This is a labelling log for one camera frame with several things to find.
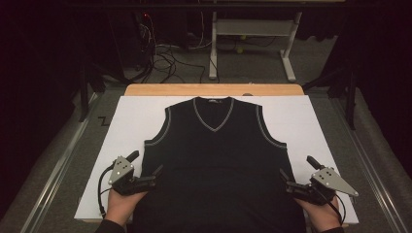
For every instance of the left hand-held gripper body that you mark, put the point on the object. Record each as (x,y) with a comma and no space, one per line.
(124,178)

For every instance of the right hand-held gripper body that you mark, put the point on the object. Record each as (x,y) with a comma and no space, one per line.
(324,186)

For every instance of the dark navy knit vest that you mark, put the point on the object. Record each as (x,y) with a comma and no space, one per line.
(217,161)

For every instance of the person's left hand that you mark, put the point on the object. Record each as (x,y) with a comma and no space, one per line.
(123,205)

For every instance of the person's right hand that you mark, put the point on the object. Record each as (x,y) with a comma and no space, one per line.
(320,215)

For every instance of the black metal stand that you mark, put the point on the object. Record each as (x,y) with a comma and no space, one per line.
(350,97)
(85,93)

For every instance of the wooden table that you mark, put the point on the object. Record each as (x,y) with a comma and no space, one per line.
(210,89)

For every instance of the yellow tennis ball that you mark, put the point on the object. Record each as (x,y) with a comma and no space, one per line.
(243,37)
(239,50)

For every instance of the aluminium floor rail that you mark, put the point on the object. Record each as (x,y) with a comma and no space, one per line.
(61,165)
(369,161)

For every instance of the white metal stand frame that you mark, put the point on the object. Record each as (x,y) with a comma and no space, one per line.
(256,27)

